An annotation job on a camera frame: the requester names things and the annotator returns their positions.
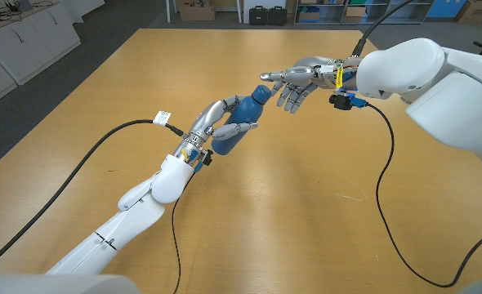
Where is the blue metal bottle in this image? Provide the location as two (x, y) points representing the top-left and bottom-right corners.
(211, 94), (266, 156)

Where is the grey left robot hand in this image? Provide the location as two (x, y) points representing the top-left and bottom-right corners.
(185, 94), (261, 144)

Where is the grey metal shelf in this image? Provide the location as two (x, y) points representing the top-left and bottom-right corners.
(293, 0), (435, 25)

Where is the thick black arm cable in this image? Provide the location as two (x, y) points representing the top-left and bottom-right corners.
(0, 118), (187, 274)
(350, 0), (414, 57)

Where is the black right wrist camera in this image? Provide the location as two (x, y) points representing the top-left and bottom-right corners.
(328, 93), (355, 111)

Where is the white low cabinet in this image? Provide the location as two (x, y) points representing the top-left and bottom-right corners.
(0, 0), (82, 114)

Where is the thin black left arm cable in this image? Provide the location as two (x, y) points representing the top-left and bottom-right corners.
(171, 173), (197, 294)

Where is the black hard case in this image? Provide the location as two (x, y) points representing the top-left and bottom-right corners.
(248, 5), (269, 26)
(268, 5), (288, 27)

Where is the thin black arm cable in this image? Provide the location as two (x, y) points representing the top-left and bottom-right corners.
(365, 102), (482, 289)
(171, 173), (197, 294)

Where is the blue bottle cap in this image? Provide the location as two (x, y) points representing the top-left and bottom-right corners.
(251, 84), (273, 105)

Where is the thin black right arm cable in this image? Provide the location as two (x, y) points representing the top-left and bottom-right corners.
(365, 102), (482, 289)

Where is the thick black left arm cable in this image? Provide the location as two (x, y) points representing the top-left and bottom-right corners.
(0, 118), (187, 274)

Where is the brown cardboard box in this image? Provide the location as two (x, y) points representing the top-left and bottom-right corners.
(454, 0), (482, 25)
(178, 0), (216, 22)

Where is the blue panel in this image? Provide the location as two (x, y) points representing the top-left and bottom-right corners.
(426, 0), (467, 19)

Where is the white table frame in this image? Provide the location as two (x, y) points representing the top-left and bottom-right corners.
(166, 0), (243, 24)

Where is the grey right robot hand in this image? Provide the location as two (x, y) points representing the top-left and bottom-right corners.
(259, 56), (340, 114)

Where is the small cardboard box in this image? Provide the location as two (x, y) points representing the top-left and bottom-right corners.
(341, 5), (368, 24)

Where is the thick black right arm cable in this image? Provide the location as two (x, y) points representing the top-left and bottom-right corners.
(350, 0), (414, 57)

